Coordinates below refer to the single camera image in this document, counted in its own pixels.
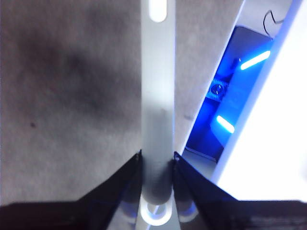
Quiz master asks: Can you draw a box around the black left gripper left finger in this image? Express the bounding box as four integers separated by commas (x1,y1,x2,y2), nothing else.
0,150,144,230

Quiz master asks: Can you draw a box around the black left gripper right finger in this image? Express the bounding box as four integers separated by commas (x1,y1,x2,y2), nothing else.
172,151,307,230

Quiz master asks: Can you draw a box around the grey-handled sponge cup brush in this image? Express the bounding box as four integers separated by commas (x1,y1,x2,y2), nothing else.
134,0,182,230

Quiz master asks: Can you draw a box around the small front camera lens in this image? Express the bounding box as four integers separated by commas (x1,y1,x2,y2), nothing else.
208,80,228,99

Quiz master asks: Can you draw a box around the thin black cable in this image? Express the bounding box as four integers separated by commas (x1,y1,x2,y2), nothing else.
263,9,286,39

